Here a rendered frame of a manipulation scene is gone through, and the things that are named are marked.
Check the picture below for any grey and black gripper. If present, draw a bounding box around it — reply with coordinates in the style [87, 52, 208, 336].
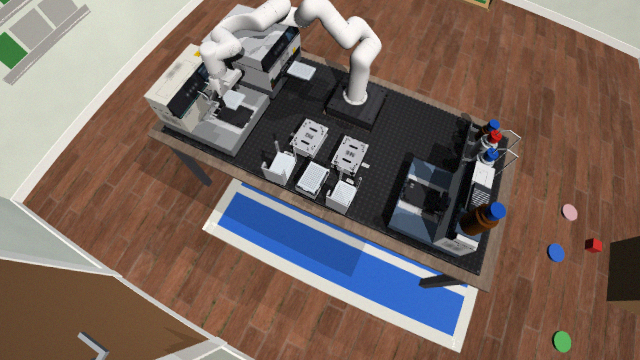
[208, 76, 237, 106]

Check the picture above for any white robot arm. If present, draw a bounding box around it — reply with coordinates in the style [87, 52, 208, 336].
[199, 0, 382, 105]

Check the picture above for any red bottle cap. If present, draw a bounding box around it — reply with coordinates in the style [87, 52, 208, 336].
[488, 130, 502, 143]

